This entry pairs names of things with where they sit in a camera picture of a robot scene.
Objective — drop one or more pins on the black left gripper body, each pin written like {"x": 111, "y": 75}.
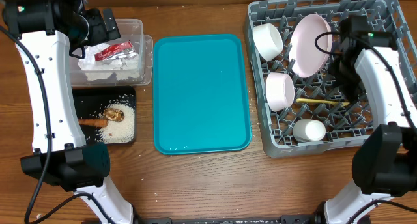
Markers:
{"x": 98, "y": 34}

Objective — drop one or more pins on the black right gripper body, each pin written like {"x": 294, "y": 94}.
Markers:
{"x": 347, "y": 80}

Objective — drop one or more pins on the red foil wrapper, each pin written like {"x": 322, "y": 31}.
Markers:
{"x": 123, "y": 50}

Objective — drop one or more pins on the yellow plastic spoon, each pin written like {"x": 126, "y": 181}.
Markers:
{"x": 314, "y": 101}

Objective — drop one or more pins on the large white plate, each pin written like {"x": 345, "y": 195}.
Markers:
{"x": 308, "y": 59}

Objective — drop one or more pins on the white napkin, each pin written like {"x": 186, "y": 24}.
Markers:
{"x": 97, "y": 70}

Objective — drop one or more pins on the white plastic cup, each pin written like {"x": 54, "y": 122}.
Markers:
{"x": 306, "y": 130}

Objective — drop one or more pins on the white bowl with food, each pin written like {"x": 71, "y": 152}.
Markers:
{"x": 268, "y": 41}

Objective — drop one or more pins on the brown food lump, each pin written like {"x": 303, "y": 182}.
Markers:
{"x": 113, "y": 114}

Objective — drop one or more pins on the orange carrot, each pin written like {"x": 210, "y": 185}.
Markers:
{"x": 98, "y": 123}

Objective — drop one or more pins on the pile of white rice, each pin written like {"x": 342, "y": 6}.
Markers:
{"x": 120, "y": 126}

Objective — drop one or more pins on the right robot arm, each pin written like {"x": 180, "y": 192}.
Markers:
{"x": 384, "y": 167}

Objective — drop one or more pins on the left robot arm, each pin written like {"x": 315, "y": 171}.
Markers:
{"x": 46, "y": 34}

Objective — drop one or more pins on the grey dishwasher rack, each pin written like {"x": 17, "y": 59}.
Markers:
{"x": 345, "y": 126}

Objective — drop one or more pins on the clear plastic bin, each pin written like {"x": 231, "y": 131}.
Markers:
{"x": 132, "y": 30}

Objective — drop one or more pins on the black plastic tray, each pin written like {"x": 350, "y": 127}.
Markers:
{"x": 94, "y": 100}

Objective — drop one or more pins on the teal serving tray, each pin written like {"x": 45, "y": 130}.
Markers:
{"x": 200, "y": 96}

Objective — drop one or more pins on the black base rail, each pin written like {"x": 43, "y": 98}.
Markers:
{"x": 288, "y": 219}

